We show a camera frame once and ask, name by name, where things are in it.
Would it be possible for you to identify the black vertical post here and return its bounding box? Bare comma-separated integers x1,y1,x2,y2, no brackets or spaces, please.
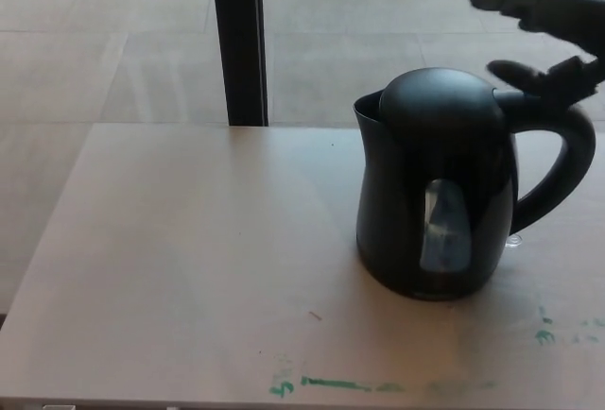
209,0,269,128

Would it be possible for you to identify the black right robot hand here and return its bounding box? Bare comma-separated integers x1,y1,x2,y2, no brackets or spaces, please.
468,0,605,104

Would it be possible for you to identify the black electric kettle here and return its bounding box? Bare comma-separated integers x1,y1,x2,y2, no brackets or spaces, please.
352,66,596,303

